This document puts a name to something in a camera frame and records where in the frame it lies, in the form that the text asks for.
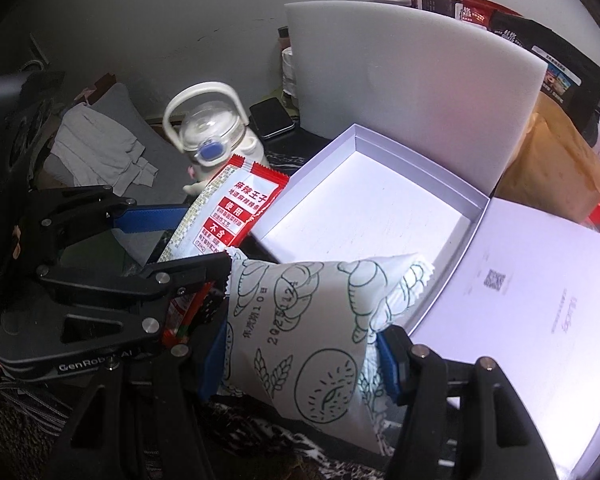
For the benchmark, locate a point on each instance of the white green printed bread bag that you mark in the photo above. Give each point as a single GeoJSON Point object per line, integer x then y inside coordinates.
{"type": "Point", "coordinates": [301, 337]}

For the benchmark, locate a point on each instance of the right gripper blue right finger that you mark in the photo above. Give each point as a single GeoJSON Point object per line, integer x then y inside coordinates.
{"type": "Point", "coordinates": [394, 348]}

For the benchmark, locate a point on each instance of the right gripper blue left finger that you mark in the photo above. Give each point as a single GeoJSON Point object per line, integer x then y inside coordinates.
{"type": "Point", "coordinates": [214, 364]}

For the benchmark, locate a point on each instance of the black snack package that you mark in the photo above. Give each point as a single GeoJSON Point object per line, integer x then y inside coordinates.
{"type": "Point", "coordinates": [572, 79]}

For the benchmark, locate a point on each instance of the black smartphone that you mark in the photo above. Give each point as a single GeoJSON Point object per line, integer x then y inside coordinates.
{"type": "Point", "coordinates": [270, 118]}

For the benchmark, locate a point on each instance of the white open gift box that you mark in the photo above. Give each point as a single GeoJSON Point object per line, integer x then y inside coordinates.
{"type": "Point", "coordinates": [510, 281]}

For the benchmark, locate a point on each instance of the red white snack packet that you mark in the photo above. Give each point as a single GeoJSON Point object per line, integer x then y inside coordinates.
{"type": "Point", "coordinates": [227, 208]}

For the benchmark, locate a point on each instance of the white folded garment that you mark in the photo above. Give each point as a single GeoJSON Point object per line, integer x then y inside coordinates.
{"type": "Point", "coordinates": [97, 150]}

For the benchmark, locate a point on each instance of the grey contoured pillow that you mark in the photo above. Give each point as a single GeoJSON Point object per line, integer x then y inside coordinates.
{"type": "Point", "coordinates": [172, 165]}

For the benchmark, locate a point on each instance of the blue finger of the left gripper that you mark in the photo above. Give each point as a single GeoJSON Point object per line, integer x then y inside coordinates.
{"type": "Point", "coordinates": [165, 248]}
{"type": "Point", "coordinates": [150, 218]}

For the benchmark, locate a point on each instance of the brown paper bag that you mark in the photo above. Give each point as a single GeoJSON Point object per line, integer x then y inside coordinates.
{"type": "Point", "coordinates": [553, 168]}

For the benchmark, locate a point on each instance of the white foam sheet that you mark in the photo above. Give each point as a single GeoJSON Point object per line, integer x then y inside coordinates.
{"type": "Point", "coordinates": [453, 92]}

